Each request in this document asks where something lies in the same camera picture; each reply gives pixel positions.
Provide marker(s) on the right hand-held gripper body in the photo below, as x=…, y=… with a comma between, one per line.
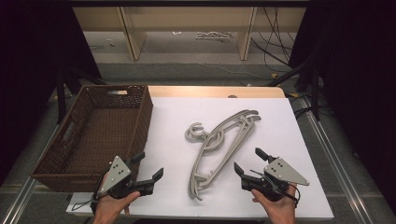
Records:
x=280, y=171

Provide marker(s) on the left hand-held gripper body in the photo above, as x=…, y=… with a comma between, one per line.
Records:
x=116, y=171

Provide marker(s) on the grey plastic clothes hanger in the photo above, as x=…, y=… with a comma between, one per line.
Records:
x=240, y=114
x=198, y=126
x=253, y=118

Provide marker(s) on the brown woven basket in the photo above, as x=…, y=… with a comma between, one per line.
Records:
x=102, y=130

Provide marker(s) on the person's left hand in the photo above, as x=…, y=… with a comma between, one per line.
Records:
x=112, y=210

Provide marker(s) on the person's right hand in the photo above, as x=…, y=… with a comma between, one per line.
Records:
x=280, y=211

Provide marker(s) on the white board mat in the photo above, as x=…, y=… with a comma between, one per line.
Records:
x=274, y=140

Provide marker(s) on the black metal stand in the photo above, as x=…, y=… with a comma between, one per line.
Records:
x=314, y=87
x=60, y=93

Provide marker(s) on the dark curtain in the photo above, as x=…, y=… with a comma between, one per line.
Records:
x=358, y=77
x=31, y=62

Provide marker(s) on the white plastic parts on floor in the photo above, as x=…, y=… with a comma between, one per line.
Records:
x=214, y=35

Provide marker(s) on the small white floor scrap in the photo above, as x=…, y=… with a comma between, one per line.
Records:
x=176, y=32

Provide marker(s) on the light wooden shelf unit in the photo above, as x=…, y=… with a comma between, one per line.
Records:
x=186, y=15

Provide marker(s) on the aluminium floor rail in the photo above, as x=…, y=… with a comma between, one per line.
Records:
x=339, y=168
x=21, y=193

